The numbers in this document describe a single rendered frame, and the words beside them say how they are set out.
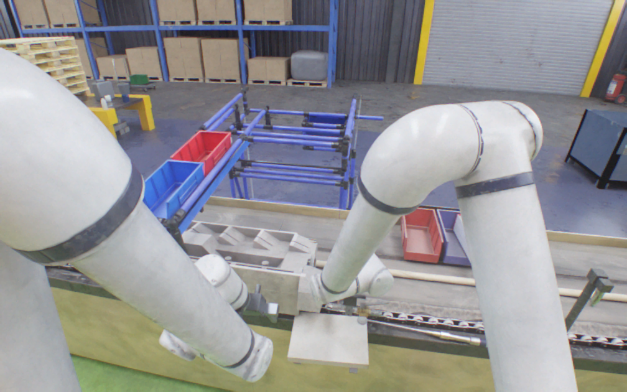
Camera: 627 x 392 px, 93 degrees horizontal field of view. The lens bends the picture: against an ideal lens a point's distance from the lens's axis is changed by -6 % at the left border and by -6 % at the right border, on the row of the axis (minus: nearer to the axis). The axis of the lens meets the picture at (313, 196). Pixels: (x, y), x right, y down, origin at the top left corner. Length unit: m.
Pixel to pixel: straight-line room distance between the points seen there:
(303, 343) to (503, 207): 0.98
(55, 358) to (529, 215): 0.66
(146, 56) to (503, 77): 11.39
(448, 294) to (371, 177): 1.26
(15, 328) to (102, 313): 1.54
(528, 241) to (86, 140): 0.54
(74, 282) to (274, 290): 1.03
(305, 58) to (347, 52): 1.83
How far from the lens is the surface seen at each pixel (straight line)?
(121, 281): 0.37
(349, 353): 1.32
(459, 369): 1.63
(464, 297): 1.71
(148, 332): 1.92
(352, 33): 11.31
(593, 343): 1.78
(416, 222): 2.04
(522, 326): 0.57
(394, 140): 0.47
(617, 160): 5.53
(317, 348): 1.32
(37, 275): 0.47
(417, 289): 1.67
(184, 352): 0.75
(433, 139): 0.46
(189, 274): 0.42
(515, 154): 0.55
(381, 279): 0.96
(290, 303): 1.37
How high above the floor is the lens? 1.89
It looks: 30 degrees down
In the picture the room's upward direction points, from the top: 1 degrees clockwise
